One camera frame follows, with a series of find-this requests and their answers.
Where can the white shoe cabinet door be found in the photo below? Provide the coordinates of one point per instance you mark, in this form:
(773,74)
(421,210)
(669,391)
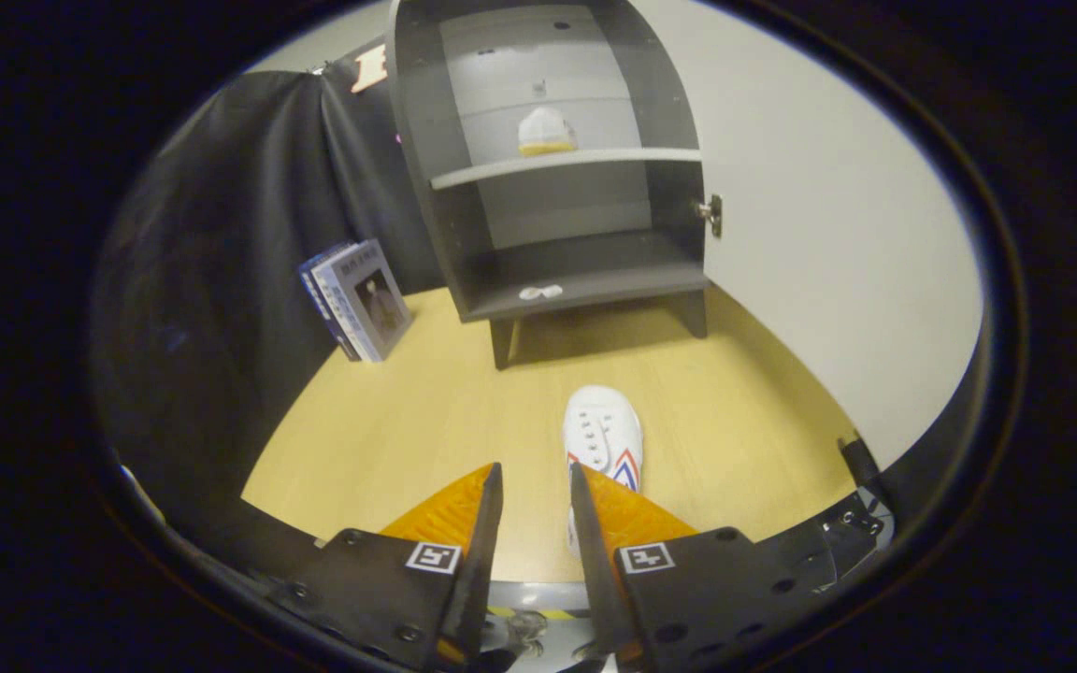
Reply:
(828,234)

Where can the white canvas shoe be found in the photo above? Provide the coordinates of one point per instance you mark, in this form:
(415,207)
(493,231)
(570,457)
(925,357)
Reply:
(546,129)
(602,430)

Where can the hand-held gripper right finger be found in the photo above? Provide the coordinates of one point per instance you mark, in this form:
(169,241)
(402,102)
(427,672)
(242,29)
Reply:
(595,570)

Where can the grey cover book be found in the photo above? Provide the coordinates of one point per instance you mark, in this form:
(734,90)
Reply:
(375,299)

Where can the metal door hinge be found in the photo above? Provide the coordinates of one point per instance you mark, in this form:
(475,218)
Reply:
(711,213)

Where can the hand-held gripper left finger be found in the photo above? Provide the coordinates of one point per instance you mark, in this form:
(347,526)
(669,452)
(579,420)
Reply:
(481,570)

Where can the black backdrop cloth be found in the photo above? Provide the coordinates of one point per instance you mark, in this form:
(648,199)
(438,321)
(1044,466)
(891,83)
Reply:
(221,234)

